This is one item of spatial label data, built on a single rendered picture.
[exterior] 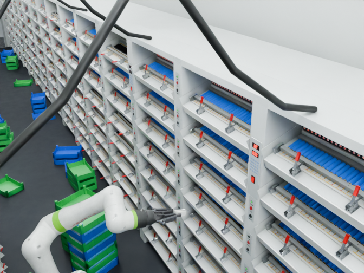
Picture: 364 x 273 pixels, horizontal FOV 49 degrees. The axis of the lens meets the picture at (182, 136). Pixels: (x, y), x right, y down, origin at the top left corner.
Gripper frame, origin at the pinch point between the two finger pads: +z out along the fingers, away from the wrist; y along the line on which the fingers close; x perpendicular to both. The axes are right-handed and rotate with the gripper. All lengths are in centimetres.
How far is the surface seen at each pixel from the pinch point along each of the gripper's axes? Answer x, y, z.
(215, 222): -7.4, 3.2, 22.4
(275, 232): 14, 45, 22
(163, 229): -63, -71, 37
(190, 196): -7.2, -25.2, 22.8
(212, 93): 59, -21, 20
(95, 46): 92, 58, -74
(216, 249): -25.9, 3.9, 27.7
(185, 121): 40, -30, 12
